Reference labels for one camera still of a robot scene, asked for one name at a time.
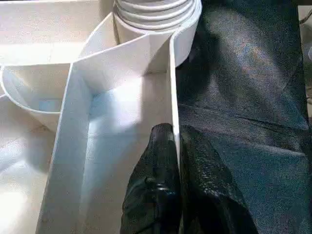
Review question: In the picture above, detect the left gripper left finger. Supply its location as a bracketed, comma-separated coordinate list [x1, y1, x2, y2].
[120, 123, 182, 234]

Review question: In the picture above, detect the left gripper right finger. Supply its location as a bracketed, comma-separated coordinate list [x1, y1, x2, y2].
[180, 125, 259, 234]

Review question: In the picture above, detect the white plastic table top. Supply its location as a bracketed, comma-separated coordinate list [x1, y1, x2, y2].
[0, 0, 203, 234]

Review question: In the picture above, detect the white plastic table leg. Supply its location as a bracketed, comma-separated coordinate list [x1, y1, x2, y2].
[113, 0, 197, 31]

